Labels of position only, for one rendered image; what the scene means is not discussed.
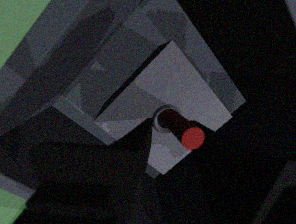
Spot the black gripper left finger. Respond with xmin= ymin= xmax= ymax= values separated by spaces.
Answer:
xmin=28 ymin=118 xmax=153 ymax=224

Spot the red peg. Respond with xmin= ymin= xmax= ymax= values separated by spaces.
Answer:
xmin=158 ymin=109 xmax=205 ymax=150

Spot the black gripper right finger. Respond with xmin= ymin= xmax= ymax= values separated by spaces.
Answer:
xmin=190 ymin=120 xmax=296 ymax=224

